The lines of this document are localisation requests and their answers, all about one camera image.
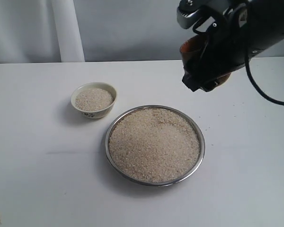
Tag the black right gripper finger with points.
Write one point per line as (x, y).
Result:
(213, 62)

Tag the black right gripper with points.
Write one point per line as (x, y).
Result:
(253, 30)

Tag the brown wooden cup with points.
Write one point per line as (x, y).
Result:
(191, 50)

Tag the rice in steel basin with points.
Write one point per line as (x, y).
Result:
(153, 146)

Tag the small cream floral bowl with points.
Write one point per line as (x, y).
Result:
(100, 113)

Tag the rice in small bowl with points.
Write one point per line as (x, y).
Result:
(93, 99)

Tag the large steel basin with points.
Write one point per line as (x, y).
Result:
(113, 127)

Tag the white backdrop curtain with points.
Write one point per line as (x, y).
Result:
(89, 30)

